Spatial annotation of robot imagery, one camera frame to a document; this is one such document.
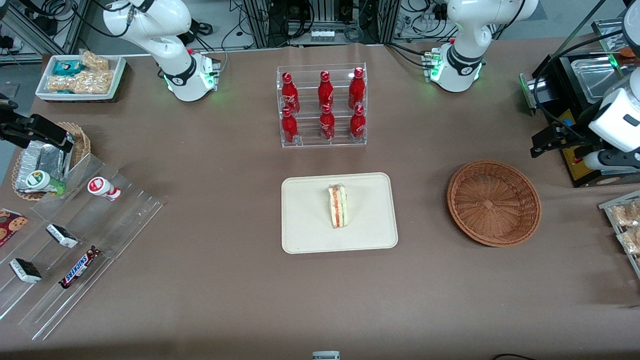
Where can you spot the silver foil package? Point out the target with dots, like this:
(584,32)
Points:
(50,157)
(25,172)

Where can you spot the small beige snack packet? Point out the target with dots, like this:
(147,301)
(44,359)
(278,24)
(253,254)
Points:
(95,61)

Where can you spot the grey snack tray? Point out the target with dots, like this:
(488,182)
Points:
(631,262)

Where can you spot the Snickers chocolate bar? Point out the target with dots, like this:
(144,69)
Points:
(79,267)

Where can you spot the clear acrylic bottle rack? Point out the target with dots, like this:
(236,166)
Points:
(310,142)

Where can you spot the white power strip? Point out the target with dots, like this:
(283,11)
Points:
(322,36)

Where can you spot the large beige snack packet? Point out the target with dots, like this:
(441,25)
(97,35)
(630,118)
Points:
(80,82)

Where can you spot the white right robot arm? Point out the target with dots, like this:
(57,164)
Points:
(170,45)

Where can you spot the light wicker basket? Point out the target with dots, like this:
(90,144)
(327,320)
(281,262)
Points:
(82,142)

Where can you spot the green yogurt drink bottle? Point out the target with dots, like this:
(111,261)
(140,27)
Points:
(42,181)

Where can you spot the brown round wicker basket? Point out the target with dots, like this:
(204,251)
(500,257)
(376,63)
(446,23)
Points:
(492,202)

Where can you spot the aluminium equipment frame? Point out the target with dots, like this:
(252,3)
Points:
(260,25)

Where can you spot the white device at table edge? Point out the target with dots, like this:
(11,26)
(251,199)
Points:
(326,356)

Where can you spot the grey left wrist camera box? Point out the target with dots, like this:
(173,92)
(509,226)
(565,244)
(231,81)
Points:
(610,161)

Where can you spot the clear stepped acrylic display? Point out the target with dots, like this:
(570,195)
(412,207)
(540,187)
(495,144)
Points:
(125,210)

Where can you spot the steel machine tray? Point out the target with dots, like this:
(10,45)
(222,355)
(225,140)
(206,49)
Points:
(595,80)

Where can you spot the red cola bottle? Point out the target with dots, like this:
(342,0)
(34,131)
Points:
(289,92)
(327,125)
(356,87)
(357,125)
(325,90)
(289,127)

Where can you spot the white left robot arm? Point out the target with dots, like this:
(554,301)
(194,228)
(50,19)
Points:
(465,55)

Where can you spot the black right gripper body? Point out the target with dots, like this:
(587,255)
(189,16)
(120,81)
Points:
(11,128)

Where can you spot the steel machine side flap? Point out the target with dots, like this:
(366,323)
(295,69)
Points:
(527,95)

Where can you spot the red yogurt drink bottle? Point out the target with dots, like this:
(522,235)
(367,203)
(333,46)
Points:
(102,188)

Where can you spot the black chocolate box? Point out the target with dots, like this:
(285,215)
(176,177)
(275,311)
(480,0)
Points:
(62,236)
(25,271)

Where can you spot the red cookie box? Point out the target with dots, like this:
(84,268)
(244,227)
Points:
(10,227)

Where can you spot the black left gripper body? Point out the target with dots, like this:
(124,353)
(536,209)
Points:
(576,134)

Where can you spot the steel tray with orange item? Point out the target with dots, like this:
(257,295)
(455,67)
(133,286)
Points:
(607,35)

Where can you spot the triangular sandwich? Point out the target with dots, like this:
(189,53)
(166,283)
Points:
(337,207)

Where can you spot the cream plastic tray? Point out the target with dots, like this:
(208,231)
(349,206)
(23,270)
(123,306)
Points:
(305,215)

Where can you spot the white snack tray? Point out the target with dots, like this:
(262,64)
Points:
(119,70)

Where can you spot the black machine with yellow panel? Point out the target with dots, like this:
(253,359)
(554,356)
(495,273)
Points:
(555,105)

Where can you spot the clear wrapped pastry packet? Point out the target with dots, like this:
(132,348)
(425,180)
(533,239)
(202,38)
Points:
(627,215)
(632,242)

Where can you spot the teal snack packet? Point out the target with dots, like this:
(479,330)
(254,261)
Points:
(67,67)

